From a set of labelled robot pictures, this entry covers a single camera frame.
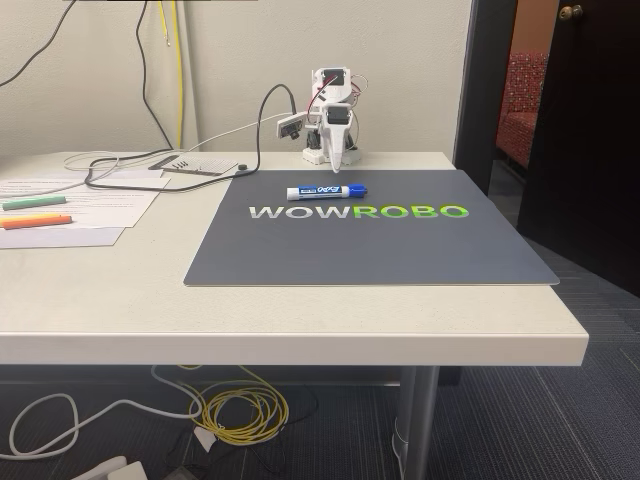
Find blue dry erase marker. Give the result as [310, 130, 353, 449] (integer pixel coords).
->
[286, 183, 370, 200]

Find green marker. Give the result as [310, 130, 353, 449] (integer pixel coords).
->
[1, 195, 68, 211]

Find orange marker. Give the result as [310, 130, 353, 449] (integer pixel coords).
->
[0, 215, 73, 231]

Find yellow marker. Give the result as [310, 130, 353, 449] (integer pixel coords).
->
[0, 213, 64, 223]

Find grey WOWROBO mat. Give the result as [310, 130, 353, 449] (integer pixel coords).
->
[183, 168, 560, 288]

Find perforated metal plate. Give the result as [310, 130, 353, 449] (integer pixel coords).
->
[162, 155, 240, 177]

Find red patterned chair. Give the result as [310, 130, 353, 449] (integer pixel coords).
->
[495, 49, 550, 169]

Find printed white paper sheet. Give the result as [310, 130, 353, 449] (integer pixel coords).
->
[0, 187, 166, 229]

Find dark wooden door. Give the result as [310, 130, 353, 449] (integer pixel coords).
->
[516, 0, 640, 299]

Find blank white paper sheet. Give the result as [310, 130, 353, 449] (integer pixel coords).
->
[0, 226, 126, 250]

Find grey metal table leg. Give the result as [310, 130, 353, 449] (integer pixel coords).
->
[391, 365, 442, 480]

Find white power adapter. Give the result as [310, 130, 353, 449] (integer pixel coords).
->
[85, 454, 147, 480]

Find red arm wires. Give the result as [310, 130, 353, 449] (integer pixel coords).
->
[305, 73, 372, 109]

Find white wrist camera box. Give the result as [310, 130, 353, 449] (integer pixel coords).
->
[273, 112, 306, 141]

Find black camera cable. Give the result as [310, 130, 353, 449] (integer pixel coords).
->
[83, 83, 299, 192]

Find white table cable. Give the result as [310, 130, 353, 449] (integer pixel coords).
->
[63, 113, 296, 174]

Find dark door frame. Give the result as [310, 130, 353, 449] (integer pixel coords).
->
[452, 0, 519, 174]

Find yellow wall cable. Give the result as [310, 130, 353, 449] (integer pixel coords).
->
[158, 0, 184, 151]

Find black wall cable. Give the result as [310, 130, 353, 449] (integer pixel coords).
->
[0, 0, 79, 88]
[135, 0, 174, 151]

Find yellow coiled cable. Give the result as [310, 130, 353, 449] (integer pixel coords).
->
[177, 364, 291, 446]

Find white floor cable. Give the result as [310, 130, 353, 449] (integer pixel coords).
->
[7, 365, 204, 459]

